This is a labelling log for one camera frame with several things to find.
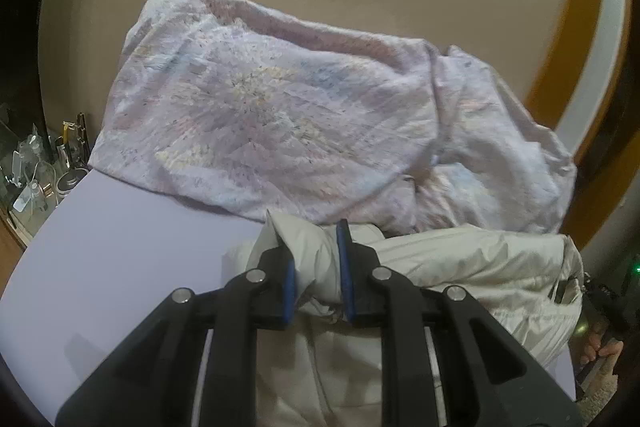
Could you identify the beige shaggy rug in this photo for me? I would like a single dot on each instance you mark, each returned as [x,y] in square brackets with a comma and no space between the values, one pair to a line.
[600,389]

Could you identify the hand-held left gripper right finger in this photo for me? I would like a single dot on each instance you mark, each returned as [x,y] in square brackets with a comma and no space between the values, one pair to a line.
[345,267]

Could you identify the cream puffer jacket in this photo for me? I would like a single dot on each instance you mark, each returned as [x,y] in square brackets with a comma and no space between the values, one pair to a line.
[450,272]

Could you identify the dark panel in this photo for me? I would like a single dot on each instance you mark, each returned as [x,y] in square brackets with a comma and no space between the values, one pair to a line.
[25,32]

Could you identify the wooden nightstand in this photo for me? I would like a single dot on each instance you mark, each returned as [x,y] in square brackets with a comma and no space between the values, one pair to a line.
[12,234]

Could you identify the person's right hand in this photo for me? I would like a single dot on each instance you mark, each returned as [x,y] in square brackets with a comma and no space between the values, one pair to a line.
[602,349]

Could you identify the cluster of cosmetic bottles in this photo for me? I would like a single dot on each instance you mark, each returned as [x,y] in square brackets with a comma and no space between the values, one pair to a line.
[35,167]

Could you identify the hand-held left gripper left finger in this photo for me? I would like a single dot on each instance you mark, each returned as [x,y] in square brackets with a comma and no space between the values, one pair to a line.
[288,292]

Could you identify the silver round tin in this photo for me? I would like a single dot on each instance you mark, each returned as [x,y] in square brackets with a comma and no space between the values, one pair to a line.
[69,184]

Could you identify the wooden door frame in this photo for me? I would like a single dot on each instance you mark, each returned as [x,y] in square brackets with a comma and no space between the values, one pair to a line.
[580,57]

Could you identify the pastel floral quilt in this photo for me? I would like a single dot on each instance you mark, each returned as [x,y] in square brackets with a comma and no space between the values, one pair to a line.
[250,107]

